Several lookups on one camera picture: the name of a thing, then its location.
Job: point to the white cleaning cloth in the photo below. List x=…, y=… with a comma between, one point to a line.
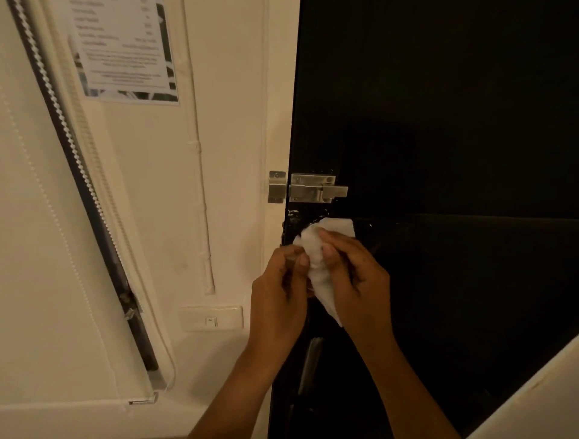
x=316, y=271

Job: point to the metal bolt keeper plate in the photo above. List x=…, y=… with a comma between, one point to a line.
x=276, y=186

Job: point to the person's right hand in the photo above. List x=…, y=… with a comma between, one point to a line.
x=362, y=289

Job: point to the white roller blind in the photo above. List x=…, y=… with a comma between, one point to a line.
x=40, y=271

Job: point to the white wall switch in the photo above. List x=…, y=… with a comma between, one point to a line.
x=211, y=319

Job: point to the person's left thumb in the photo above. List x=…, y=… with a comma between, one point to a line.
x=302, y=273

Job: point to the metal door slide bolt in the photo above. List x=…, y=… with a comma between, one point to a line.
x=312, y=189

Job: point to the black door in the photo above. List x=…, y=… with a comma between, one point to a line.
x=429, y=113

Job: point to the person's left hand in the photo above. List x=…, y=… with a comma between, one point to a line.
x=276, y=303

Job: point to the person's right forearm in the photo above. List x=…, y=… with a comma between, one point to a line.
x=402, y=393

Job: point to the printed paper wall notice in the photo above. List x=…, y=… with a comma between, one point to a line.
x=124, y=49

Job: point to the person's right thumb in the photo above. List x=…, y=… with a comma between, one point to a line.
x=334, y=267

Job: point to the person's left forearm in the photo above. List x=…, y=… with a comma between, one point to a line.
x=239, y=402

